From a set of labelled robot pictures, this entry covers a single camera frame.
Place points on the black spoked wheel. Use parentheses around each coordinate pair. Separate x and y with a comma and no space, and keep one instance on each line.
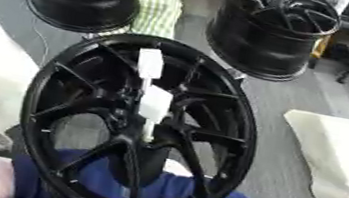
(43,89)

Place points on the green striped cloth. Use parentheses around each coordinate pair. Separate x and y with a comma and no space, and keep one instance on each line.
(160,10)

